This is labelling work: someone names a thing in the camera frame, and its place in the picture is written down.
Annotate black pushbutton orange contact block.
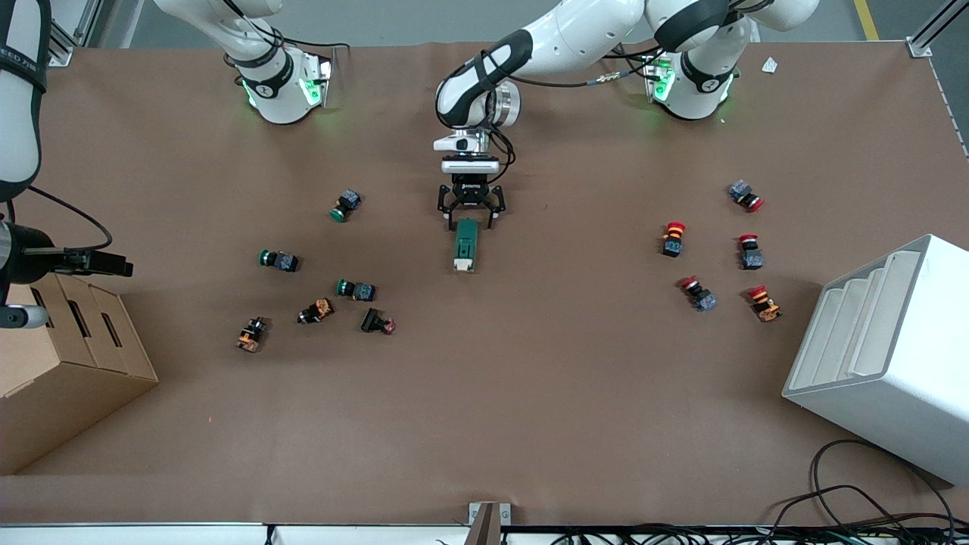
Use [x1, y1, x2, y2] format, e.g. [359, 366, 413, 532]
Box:
[235, 316, 269, 353]
[297, 297, 335, 325]

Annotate aluminium frame profile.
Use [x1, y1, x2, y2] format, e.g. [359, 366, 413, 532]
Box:
[905, 0, 969, 59]
[42, 0, 104, 69]

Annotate black looping cable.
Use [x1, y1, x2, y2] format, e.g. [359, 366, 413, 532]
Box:
[765, 484, 947, 532]
[810, 438, 957, 531]

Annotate black cable bundle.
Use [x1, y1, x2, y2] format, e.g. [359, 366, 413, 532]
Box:
[551, 519, 969, 545]

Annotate aluminium table bracket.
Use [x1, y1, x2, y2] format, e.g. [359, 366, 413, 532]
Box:
[468, 502, 512, 545]

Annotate white table edge rail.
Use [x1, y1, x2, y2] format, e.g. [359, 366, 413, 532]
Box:
[0, 522, 472, 545]

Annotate black right base cable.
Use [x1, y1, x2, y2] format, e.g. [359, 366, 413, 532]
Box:
[220, 0, 351, 54]

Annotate brown cardboard box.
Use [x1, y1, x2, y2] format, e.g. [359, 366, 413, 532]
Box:
[0, 272, 160, 476]

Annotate white stepped plastic bin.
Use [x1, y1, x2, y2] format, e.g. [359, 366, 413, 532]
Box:
[782, 233, 969, 487]

